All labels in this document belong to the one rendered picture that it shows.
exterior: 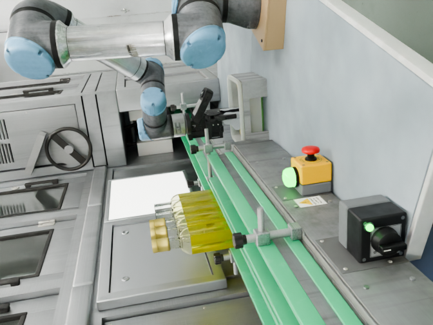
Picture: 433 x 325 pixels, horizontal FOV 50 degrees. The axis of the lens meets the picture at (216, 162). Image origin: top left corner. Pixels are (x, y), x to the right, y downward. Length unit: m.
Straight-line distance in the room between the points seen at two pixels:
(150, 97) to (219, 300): 0.60
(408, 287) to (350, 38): 0.45
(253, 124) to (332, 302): 0.85
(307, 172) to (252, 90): 0.50
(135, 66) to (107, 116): 0.83
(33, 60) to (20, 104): 1.08
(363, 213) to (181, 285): 0.62
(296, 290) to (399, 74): 0.37
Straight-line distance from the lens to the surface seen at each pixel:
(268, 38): 1.25
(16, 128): 2.33
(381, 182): 0.86
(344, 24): 0.94
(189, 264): 1.35
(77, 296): 1.32
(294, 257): 0.85
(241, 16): 1.30
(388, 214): 0.78
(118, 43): 1.19
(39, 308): 1.39
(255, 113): 1.47
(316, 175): 1.03
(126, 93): 2.22
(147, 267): 1.37
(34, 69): 1.23
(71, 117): 2.28
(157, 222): 1.29
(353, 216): 0.78
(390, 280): 0.77
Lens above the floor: 1.15
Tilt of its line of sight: 9 degrees down
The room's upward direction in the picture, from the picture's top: 98 degrees counter-clockwise
